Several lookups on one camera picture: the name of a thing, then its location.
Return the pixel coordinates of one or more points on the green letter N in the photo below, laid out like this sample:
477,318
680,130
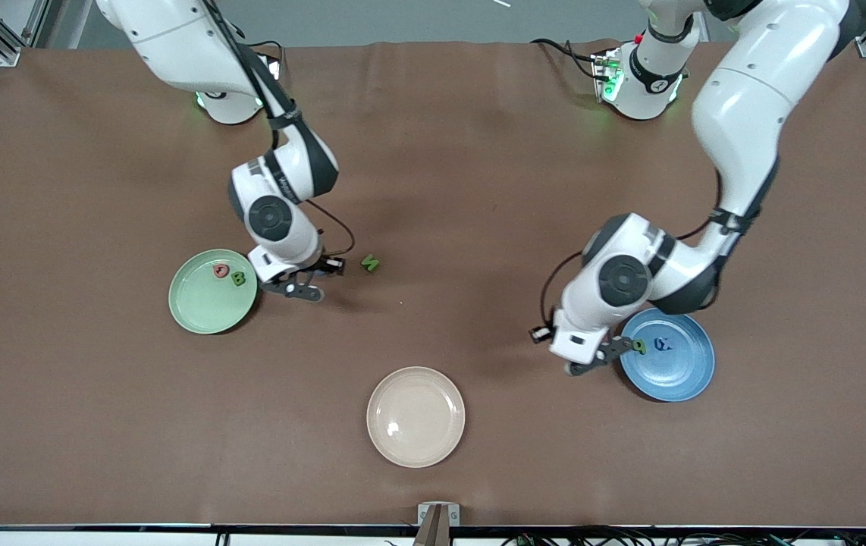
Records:
370,264

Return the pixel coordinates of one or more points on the green letter B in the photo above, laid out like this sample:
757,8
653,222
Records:
238,279

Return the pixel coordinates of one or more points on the green letter q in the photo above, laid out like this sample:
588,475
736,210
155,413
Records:
643,349

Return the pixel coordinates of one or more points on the red letter Q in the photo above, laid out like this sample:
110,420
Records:
215,271

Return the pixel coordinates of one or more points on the blue letter m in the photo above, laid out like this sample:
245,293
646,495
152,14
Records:
656,346

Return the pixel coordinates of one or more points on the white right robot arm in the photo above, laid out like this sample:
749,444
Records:
175,38

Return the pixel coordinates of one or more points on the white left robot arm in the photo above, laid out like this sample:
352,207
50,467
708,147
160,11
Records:
751,98

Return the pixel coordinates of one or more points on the brown table mat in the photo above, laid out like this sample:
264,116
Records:
433,189

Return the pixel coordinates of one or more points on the green plate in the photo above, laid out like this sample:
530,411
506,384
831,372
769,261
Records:
202,303

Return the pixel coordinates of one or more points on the blue plate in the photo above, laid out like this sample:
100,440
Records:
676,375

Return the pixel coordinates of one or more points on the beige plate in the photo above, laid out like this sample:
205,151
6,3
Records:
415,417

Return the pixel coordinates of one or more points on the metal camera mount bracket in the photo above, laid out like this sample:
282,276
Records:
438,523

